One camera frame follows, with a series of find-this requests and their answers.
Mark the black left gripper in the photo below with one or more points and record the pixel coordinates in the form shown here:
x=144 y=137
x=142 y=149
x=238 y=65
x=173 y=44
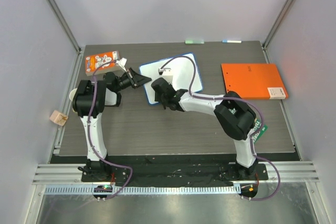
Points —
x=136 y=79

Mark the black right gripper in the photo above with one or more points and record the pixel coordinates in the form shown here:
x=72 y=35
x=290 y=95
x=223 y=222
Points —
x=159 y=87

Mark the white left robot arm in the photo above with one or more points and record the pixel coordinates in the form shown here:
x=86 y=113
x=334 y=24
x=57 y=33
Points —
x=89 y=100

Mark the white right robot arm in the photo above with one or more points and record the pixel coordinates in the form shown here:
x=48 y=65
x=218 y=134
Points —
x=235 y=116

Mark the orange illustrated book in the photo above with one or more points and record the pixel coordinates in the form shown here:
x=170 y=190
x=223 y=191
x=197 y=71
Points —
x=102 y=63

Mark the green marker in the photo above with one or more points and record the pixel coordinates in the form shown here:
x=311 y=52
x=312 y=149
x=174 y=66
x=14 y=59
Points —
x=194 y=42

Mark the light green mug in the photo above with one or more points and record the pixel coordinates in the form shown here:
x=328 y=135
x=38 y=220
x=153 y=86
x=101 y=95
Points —
x=71 y=97

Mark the blue marker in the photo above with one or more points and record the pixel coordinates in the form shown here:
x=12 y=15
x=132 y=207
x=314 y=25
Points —
x=232 y=41

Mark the orange notebook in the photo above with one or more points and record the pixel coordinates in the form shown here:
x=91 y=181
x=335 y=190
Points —
x=256 y=81

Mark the pink wooden block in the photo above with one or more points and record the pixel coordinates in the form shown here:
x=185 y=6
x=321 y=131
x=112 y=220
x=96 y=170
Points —
x=58 y=118

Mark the green book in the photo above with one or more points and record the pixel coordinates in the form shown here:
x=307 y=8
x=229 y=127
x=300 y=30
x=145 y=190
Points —
x=261 y=131

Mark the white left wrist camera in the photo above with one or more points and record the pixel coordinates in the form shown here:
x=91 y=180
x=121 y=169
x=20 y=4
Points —
x=121 y=64

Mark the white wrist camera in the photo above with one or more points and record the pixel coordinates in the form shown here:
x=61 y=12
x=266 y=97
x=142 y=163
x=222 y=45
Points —
x=166 y=74
x=121 y=64

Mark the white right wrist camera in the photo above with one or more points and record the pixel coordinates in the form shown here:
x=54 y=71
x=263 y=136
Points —
x=166 y=74

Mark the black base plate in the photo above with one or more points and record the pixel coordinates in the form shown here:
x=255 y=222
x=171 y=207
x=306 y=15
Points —
x=170 y=173

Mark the perforated cable duct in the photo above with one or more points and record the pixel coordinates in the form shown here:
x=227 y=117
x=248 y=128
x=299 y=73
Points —
x=105 y=190

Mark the aluminium front rail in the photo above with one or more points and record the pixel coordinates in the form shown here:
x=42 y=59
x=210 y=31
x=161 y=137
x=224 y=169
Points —
x=290 y=172

